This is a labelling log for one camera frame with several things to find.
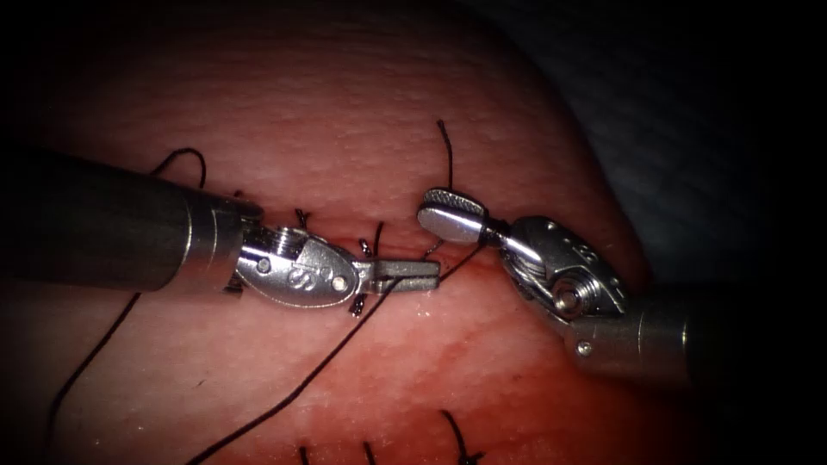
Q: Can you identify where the black thread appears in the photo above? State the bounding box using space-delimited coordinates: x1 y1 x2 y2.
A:
41 118 487 465

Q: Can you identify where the grey cloth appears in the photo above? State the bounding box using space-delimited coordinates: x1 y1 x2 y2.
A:
464 0 827 288

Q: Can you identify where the left arm needle driver jaw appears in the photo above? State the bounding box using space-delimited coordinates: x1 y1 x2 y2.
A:
372 275 443 294
370 259 443 280

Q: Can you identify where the left arm needle driver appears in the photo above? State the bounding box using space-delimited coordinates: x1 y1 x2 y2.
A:
234 224 377 310

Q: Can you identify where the tissue pad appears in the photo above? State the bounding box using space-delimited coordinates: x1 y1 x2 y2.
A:
0 0 709 465

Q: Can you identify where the right arm needle driver jaw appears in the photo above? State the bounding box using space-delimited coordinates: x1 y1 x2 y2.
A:
416 203 488 245
423 186 488 218

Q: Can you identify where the right arm needle driver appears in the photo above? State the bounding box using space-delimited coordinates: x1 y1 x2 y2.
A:
484 215 631 328

